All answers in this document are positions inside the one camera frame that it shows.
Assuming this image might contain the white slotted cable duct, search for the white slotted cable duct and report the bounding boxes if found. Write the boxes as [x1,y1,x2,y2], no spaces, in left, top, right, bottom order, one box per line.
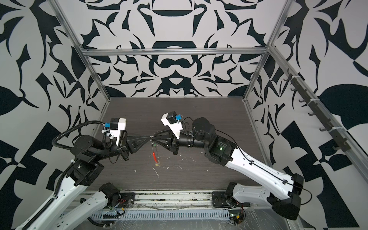
[91,209,231,221]

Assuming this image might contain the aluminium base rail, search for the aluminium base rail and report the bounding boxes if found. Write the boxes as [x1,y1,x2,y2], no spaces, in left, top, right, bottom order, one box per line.
[66,189,288,210]

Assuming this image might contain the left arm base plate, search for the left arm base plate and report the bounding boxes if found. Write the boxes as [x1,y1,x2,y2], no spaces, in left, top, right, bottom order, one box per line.
[114,192,136,208]

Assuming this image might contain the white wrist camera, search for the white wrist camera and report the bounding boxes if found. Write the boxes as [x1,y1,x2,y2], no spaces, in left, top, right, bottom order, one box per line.
[101,118,127,145]
[161,111,184,139]

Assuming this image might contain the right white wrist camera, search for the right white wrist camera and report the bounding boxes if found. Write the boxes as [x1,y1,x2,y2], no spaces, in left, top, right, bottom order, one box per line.
[161,111,184,139]

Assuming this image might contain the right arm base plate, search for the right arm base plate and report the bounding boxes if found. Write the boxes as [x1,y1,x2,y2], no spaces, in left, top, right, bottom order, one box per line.
[211,191,237,209]

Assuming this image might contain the small circuit board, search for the small circuit board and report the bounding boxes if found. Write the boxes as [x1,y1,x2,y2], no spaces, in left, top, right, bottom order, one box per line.
[229,209,246,225]

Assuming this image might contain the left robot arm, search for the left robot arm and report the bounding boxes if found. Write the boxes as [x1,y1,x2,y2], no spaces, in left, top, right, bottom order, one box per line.
[18,131,150,230]

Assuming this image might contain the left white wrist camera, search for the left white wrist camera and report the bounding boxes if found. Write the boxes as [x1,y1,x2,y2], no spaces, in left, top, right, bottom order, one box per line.
[101,118,127,145]

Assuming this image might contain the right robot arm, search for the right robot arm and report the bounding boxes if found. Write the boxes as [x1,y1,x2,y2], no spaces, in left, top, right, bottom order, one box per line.
[151,117,304,220]

